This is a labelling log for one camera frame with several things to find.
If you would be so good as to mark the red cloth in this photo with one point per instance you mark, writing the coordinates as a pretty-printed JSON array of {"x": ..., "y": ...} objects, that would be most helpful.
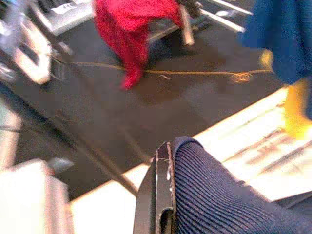
[{"x": 126, "y": 31}]

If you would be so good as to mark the white box device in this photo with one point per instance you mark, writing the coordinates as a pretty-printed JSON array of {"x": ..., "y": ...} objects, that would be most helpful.
[{"x": 68, "y": 14}]

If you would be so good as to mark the yellow garment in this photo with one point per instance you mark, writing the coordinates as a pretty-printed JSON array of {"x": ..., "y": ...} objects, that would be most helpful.
[{"x": 297, "y": 109}]

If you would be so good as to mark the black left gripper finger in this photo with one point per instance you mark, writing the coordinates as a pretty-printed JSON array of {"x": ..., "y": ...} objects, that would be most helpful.
[{"x": 156, "y": 195}]

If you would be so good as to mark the blue garment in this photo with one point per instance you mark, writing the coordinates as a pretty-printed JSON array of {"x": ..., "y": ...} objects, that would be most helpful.
[{"x": 280, "y": 31}]

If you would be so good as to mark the silver metal table frame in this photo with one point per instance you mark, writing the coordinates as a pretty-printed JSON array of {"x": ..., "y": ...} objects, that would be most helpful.
[{"x": 187, "y": 29}]

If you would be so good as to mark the grey cushioned ottoman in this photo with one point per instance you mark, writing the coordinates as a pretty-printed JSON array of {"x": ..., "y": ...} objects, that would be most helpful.
[{"x": 24, "y": 195}]

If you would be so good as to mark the navy knit garment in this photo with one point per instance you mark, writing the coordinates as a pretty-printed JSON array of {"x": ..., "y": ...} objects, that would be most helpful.
[{"x": 207, "y": 195}]

